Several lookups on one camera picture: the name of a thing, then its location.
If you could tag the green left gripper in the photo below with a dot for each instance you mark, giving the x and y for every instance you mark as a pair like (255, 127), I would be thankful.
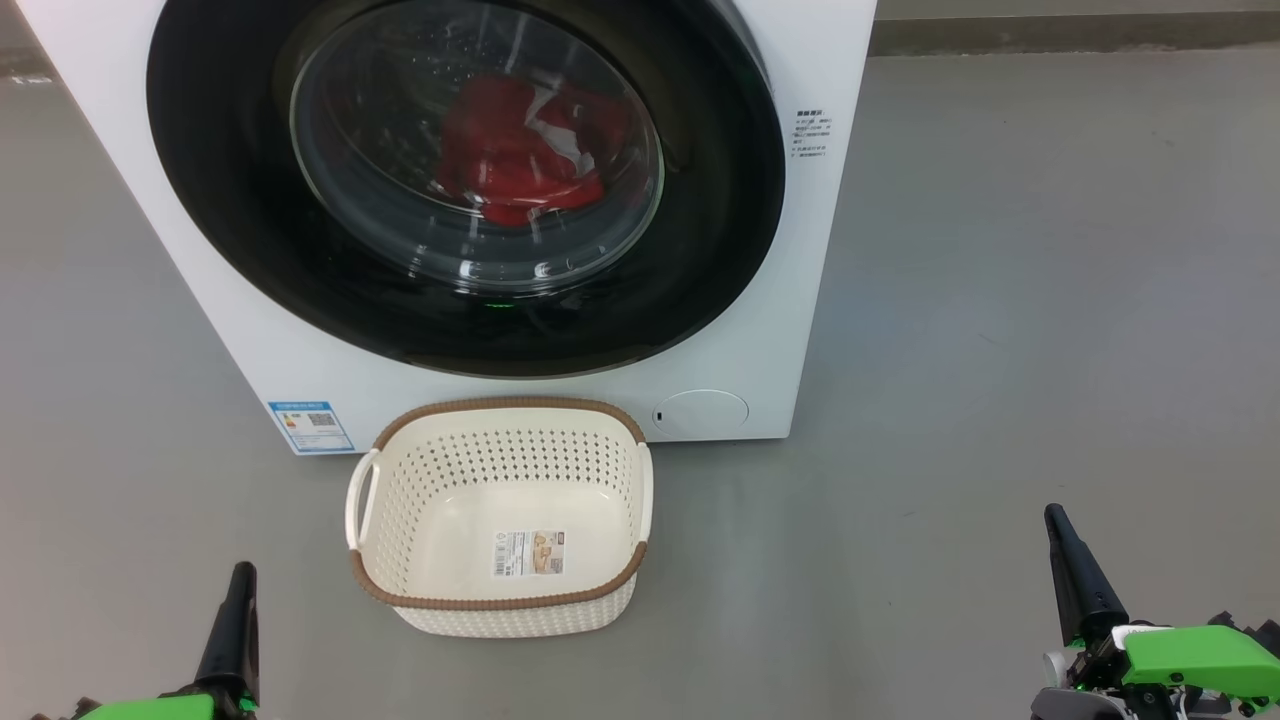
(150, 710)

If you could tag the cream perforated basket brown rim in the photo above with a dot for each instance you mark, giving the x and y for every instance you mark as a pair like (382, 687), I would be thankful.
(450, 500)

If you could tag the red garment with white stripes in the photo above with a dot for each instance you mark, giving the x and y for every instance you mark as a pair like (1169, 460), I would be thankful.
(500, 170)

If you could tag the perforated steel washer drum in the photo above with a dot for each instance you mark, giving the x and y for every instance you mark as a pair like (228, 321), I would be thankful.
(400, 60)

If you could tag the black round glass washer door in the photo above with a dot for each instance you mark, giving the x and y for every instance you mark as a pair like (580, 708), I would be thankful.
(200, 200)

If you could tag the white front-load washing machine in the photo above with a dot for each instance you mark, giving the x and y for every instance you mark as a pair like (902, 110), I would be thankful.
(750, 350)

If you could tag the round white filter cover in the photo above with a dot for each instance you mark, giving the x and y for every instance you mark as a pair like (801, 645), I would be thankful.
(702, 412)

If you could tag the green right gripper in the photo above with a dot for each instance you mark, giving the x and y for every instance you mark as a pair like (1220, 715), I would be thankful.
(1200, 660)

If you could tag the basket product label sticker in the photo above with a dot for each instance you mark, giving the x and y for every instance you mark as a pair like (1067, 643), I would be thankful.
(530, 553)

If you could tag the blue energy label sticker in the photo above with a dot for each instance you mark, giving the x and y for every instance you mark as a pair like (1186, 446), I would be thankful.
(312, 428)

